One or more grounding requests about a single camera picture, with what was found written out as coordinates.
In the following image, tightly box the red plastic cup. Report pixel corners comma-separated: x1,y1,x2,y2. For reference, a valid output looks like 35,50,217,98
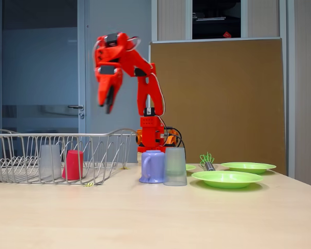
62,149,84,181

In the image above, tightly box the purple plastic mug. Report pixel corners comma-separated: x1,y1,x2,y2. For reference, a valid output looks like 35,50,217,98
139,150,166,184

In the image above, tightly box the grey translucent plastic cup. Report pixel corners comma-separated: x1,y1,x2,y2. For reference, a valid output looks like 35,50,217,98
39,144,62,181
163,147,188,187

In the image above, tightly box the green whisk with metal handle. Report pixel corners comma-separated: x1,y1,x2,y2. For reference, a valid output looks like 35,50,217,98
199,151,216,172

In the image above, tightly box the grey glass door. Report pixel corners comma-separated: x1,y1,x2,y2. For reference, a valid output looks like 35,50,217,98
0,0,91,163

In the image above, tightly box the brown cork board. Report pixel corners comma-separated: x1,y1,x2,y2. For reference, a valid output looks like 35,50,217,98
148,37,287,176

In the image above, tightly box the metal wire dish rack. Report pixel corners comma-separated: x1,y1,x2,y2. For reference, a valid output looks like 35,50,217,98
0,128,138,185

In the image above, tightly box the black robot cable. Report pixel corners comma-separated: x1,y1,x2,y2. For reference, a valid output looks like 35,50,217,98
160,119,187,159

